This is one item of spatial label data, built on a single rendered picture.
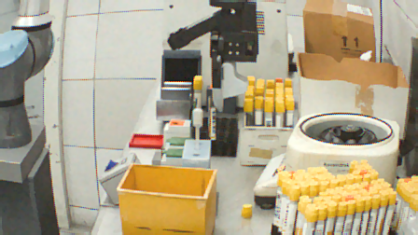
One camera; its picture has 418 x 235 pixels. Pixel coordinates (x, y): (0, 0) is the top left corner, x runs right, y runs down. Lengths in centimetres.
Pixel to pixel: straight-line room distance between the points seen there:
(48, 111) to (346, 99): 190
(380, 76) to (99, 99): 169
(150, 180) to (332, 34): 112
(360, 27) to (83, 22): 137
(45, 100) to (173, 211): 224
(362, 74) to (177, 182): 74
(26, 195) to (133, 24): 185
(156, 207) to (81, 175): 232
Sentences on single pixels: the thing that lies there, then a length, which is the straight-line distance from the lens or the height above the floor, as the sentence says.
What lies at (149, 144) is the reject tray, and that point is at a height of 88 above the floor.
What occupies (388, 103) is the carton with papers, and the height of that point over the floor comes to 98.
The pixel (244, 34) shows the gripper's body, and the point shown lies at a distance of 182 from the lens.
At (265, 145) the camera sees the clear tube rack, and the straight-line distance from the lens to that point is 191.
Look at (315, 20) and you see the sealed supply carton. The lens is 262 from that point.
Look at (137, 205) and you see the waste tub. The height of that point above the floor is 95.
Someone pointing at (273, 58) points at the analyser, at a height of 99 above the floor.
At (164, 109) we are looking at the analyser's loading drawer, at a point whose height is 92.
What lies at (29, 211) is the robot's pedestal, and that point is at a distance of 187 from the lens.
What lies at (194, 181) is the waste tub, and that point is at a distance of 160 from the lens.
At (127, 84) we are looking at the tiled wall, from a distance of 366.
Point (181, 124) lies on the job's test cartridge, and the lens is 189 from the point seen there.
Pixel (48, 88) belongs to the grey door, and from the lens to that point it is 366.
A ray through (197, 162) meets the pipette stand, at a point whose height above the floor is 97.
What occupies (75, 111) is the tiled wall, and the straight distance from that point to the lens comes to 372.
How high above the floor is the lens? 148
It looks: 16 degrees down
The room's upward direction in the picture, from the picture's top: 1 degrees clockwise
